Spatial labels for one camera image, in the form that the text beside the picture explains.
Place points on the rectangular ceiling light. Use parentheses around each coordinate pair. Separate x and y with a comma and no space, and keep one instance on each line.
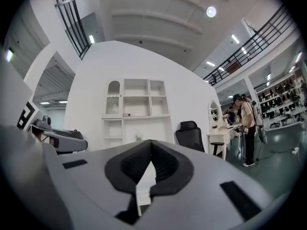
(91,39)
(235,38)

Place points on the white shelf unit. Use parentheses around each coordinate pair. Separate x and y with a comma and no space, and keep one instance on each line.
(136,104)

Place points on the round ceiling light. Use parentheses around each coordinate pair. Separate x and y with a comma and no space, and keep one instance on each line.
(211,11)

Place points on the black balcony railing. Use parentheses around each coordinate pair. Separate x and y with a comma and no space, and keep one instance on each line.
(251,47)
(72,25)

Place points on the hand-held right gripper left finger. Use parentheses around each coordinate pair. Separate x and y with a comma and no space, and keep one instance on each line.
(124,171)

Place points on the white flower bunch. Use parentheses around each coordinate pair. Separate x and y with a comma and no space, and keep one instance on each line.
(139,136)

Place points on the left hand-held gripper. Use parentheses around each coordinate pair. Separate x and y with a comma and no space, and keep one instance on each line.
(69,144)

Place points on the white shelves with shoes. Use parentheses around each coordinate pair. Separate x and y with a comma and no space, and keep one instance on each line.
(280,102)

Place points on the white desk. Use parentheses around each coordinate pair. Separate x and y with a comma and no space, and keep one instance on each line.
(143,195)

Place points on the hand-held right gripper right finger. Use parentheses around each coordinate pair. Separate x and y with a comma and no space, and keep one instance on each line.
(172,174)

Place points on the oval white-framed mirror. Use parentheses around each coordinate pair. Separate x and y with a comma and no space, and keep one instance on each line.
(213,111)

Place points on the white vanity table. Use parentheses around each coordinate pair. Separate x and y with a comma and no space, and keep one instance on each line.
(221,135)

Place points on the black office chair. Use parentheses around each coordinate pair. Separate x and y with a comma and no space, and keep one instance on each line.
(189,135)

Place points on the white power strip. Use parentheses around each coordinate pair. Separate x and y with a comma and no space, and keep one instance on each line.
(295,150)

